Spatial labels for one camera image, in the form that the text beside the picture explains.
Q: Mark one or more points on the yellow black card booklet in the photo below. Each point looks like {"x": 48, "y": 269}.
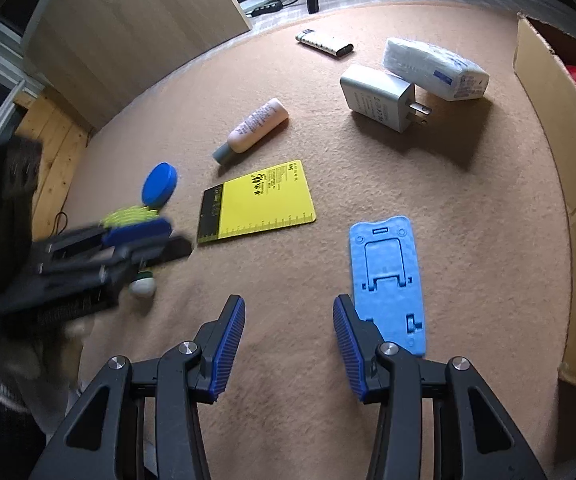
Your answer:
{"x": 269, "y": 199}

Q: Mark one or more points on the black power strip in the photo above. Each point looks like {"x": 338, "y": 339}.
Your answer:
{"x": 266, "y": 8}

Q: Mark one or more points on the large light wood board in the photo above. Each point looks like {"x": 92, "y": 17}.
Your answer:
{"x": 101, "y": 54}

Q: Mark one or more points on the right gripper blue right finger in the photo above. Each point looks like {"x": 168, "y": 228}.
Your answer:
{"x": 358, "y": 342}

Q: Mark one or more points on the white power adapter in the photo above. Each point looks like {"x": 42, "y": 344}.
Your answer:
{"x": 383, "y": 97}

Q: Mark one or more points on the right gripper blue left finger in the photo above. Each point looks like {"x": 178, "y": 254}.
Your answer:
{"x": 218, "y": 342}

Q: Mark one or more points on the small pink cream tube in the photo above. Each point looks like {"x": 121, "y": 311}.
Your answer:
{"x": 251, "y": 130}

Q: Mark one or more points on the white tissue pack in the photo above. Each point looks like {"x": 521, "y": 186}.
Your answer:
{"x": 439, "y": 71}

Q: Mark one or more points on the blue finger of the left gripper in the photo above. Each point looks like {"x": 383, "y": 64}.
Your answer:
{"x": 149, "y": 252}
{"x": 121, "y": 235}

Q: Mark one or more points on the black camera sensor box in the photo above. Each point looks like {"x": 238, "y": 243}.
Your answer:
{"x": 19, "y": 168}

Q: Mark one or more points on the pine wood plank panel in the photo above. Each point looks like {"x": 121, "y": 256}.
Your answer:
{"x": 64, "y": 135}

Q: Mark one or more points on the blue round lid case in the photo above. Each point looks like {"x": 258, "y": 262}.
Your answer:
{"x": 159, "y": 185}

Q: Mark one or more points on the patterned white lighter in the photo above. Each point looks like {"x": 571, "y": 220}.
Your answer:
{"x": 323, "y": 42}

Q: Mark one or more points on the yellow plastic shuttlecock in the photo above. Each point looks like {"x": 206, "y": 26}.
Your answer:
{"x": 143, "y": 287}

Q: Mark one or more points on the white gloved left hand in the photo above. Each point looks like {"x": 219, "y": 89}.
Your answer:
{"x": 38, "y": 371}

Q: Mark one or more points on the blue plastic phone stand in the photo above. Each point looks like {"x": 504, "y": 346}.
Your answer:
{"x": 386, "y": 281}

